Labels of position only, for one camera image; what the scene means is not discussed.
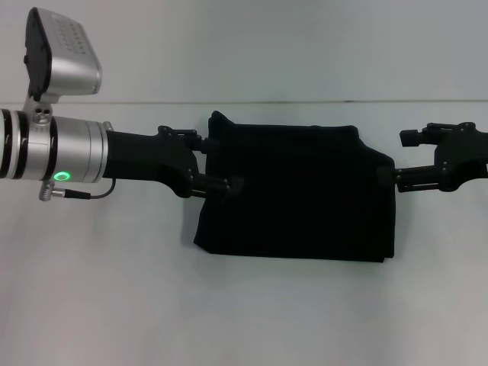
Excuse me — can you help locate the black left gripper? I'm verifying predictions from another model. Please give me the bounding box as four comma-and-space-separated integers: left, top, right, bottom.
101, 124, 246, 199

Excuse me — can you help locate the black shirt with FREE print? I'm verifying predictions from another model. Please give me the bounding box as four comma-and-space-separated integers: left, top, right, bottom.
192, 110, 397, 265

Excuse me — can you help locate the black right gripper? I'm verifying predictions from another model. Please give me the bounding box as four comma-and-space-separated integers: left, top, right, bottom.
375, 121, 488, 194

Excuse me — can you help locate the grey left gripper cable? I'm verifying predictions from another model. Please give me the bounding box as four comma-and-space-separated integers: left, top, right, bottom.
37, 177, 117, 202

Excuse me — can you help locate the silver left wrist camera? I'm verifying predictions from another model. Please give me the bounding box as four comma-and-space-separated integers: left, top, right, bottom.
23, 6, 104, 104

